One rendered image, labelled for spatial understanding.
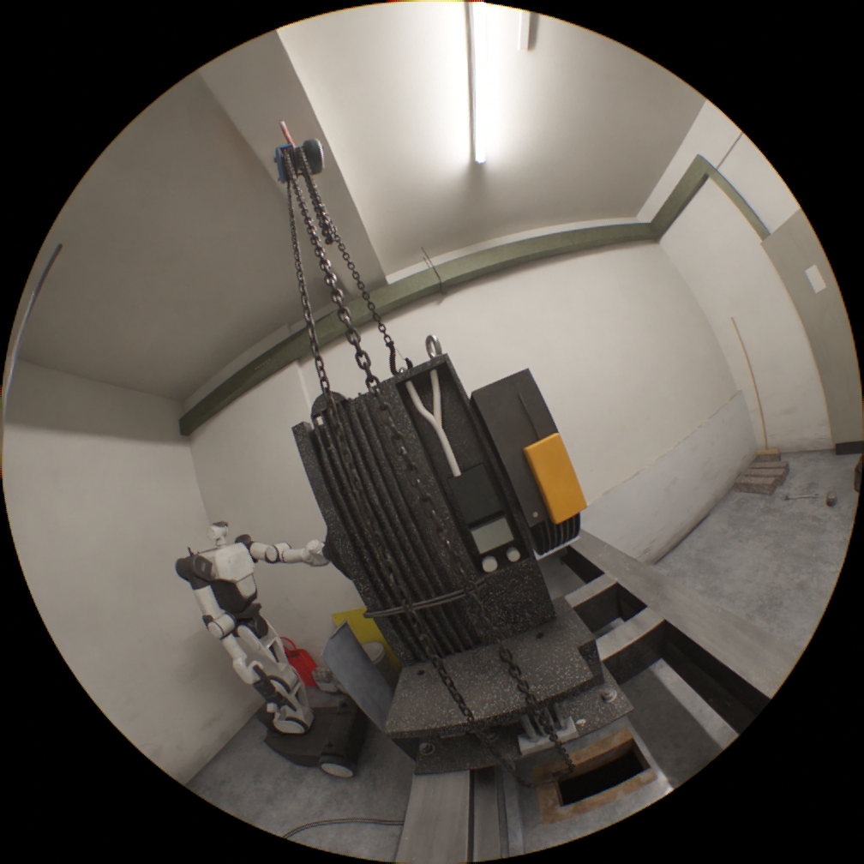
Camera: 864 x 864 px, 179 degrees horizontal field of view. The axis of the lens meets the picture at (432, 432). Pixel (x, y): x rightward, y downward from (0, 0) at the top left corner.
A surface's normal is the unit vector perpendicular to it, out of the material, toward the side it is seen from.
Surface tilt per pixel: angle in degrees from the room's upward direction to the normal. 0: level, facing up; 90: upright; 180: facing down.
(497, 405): 90
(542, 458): 90
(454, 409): 90
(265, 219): 180
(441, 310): 90
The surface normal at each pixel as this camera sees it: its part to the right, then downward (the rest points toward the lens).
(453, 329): -0.09, -0.09
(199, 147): 0.39, 0.91
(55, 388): 0.91, -0.40
